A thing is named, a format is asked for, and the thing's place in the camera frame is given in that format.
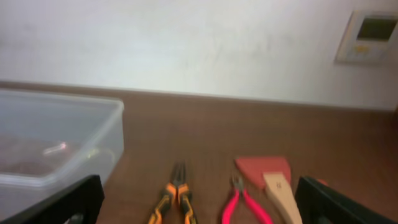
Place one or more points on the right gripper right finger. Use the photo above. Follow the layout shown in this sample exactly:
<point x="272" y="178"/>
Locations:
<point x="318" y="203"/>

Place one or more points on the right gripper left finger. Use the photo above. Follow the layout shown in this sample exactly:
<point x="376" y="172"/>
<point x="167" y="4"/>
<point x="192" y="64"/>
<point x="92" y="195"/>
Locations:
<point x="84" y="199"/>

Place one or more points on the orange black long-nose pliers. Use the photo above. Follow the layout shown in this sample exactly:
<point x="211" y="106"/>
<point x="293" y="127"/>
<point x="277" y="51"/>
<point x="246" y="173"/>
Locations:
<point x="175" y="192"/>

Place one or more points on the clear plastic container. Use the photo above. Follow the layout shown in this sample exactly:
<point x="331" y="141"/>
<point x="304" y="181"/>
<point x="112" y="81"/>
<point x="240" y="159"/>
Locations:
<point x="50" y="141"/>

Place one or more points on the orange bit holder strip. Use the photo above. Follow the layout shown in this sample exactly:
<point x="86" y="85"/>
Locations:
<point x="322" y="182"/>

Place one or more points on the orange scraper wooden handle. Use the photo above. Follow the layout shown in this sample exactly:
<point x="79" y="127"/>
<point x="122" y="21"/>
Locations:
<point x="273" y="175"/>

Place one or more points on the wall control panel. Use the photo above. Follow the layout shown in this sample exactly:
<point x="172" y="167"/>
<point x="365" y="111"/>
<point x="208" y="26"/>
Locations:
<point x="368" y="37"/>

